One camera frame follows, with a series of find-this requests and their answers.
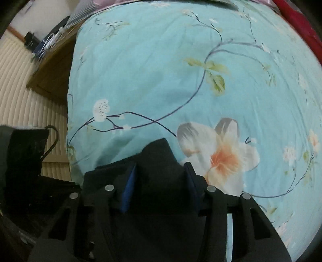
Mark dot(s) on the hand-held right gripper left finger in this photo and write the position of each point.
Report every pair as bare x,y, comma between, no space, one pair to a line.
128,186

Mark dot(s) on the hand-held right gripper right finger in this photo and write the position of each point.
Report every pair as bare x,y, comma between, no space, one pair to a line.
192,186

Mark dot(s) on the black pants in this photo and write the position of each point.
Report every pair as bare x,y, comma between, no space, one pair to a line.
156,176

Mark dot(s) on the light blue floral bedsheet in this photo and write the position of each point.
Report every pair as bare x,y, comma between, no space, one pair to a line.
163,75

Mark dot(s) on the wooden nightstand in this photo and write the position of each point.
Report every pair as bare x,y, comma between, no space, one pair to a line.
54,68

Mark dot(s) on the black charger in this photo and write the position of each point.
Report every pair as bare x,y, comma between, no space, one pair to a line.
30,39

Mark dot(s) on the grey striped pillow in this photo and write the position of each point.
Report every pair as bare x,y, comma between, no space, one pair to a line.
81,13

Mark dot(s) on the red patterned blanket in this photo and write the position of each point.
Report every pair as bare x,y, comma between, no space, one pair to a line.
301,27

